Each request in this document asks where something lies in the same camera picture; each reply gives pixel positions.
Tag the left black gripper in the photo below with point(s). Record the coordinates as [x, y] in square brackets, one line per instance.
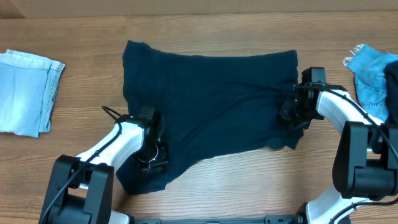
[154, 160]

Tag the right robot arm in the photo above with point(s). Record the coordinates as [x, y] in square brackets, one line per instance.
[364, 171]

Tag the dark garment on denim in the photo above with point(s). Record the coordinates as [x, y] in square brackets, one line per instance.
[390, 72]

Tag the crumpled blue denim garment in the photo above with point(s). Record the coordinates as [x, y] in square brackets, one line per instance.
[368, 66]

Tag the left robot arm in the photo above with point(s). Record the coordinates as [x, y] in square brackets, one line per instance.
[80, 188]

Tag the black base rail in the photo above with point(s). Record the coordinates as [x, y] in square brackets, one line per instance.
[268, 219]

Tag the dark navy t-shirt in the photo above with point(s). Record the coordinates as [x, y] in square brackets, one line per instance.
[209, 106]

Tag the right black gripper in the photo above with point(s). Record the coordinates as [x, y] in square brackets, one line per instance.
[290, 109]

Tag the folded light blue jeans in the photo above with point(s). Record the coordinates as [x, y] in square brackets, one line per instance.
[29, 86]

